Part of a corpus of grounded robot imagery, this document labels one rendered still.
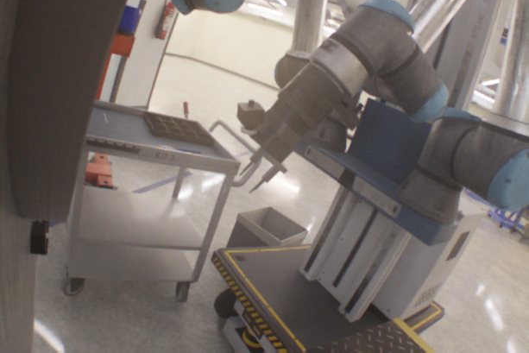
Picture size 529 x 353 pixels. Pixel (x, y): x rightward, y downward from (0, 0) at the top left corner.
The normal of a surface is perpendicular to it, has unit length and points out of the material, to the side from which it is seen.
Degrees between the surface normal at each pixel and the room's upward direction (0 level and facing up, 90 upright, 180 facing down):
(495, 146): 99
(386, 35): 91
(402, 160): 90
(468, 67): 90
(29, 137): 119
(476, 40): 90
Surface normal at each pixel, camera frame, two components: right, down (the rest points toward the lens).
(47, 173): 0.21, 0.81
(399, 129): -0.80, -0.15
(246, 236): -0.59, -0.01
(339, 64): -0.15, 0.03
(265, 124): 0.32, 0.46
